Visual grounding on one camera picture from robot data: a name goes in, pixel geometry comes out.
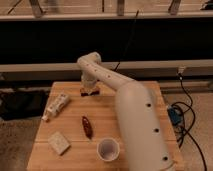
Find blue connector box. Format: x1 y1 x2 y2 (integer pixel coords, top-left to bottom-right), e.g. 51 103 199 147
167 107 181 126

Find black floor cables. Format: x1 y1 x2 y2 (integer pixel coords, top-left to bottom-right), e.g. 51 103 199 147
168 74 208 171

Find white tube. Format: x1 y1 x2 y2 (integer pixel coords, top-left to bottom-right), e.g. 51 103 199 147
42 93 70 122

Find grey metal rail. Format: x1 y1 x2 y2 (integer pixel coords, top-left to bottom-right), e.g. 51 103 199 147
0 59 213 73

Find white rectangular sponge block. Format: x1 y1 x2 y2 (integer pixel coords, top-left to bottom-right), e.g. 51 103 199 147
48 132 70 155

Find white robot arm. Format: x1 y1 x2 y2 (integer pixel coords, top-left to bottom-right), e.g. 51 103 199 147
77 52 175 171

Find black hanging cable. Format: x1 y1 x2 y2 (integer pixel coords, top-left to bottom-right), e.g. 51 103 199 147
111 9 140 73

